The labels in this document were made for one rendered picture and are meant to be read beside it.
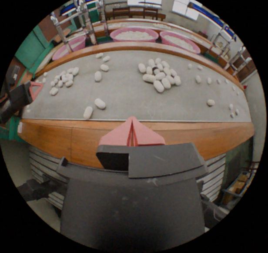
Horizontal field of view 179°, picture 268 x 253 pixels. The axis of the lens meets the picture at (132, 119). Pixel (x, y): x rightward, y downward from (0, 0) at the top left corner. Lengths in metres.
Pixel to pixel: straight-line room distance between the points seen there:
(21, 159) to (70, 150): 1.53
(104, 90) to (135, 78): 0.10
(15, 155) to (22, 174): 0.30
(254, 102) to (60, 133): 4.73
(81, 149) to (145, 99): 0.20
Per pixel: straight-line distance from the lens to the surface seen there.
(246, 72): 4.77
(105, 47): 0.41
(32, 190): 0.43
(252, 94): 4.60
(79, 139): 0.22
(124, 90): 0.24
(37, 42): 0.96
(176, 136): 0.20
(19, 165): 1.73
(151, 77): 0.25
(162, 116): 0.22
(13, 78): 0.33
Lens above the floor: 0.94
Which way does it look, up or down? 76 degrees down
